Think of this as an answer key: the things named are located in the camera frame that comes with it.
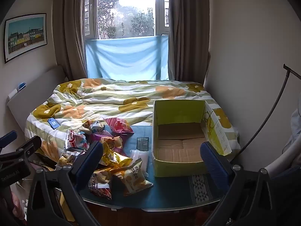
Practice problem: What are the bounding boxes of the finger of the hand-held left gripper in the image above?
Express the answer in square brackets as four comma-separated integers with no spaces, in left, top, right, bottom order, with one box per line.
[0,135,42,162]
[0,130,18,149]

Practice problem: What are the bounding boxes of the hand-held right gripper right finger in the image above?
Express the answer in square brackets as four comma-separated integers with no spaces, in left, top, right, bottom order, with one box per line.
[200,142,274,226]

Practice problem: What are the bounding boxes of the floral striped blanket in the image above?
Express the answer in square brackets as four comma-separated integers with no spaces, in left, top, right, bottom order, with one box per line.
[25,78,241,160]

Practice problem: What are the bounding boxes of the grey headboard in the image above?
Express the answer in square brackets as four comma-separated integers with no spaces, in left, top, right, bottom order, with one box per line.
[6,65,69,132]

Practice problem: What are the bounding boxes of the blue and white gadget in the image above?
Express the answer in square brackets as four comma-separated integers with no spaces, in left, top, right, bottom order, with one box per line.
[8,82,26,99]

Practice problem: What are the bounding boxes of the pink striped strawberry packet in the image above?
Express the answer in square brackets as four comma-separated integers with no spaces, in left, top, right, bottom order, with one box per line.
[103,117,134,137]

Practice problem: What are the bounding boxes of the window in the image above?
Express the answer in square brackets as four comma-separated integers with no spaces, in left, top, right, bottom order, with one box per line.
[83,0,170,40]

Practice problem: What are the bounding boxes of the white plastic packet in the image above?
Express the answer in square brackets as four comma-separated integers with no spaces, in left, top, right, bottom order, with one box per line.
[130,149,149,177]

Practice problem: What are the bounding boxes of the blue phone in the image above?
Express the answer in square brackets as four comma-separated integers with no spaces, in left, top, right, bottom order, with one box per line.
[47,118,60,130]

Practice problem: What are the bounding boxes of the dark green packet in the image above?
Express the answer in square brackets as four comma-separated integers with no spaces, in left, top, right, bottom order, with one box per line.
[137,137,150,151]

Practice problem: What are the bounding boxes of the brown curtain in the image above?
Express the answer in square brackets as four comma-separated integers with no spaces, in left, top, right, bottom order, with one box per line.
[52,0,89,82]
[167,0,210,83]

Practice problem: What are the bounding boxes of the pile of snack packets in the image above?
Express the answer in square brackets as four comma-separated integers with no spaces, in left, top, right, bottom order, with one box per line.
[56,117,154,199]

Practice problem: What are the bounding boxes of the framed wall picture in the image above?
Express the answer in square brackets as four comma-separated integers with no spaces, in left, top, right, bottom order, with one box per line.
[3,13,47,64]

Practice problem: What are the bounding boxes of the yellow-green cardboard box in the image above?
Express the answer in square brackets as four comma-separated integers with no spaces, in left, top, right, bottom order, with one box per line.
[152,99,236,177]

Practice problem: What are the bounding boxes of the teal tablecloth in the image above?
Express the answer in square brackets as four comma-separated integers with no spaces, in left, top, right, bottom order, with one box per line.
[80,124,236,212]

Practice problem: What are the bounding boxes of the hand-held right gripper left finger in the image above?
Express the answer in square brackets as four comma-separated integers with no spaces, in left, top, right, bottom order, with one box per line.
[27,141,104,226]

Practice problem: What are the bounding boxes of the light blue cloth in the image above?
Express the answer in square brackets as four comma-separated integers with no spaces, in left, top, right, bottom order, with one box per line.
[85,35,169,81]

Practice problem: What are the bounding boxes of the black stand rod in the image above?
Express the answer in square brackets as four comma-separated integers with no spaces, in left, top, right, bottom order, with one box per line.
[232,63,301,163]

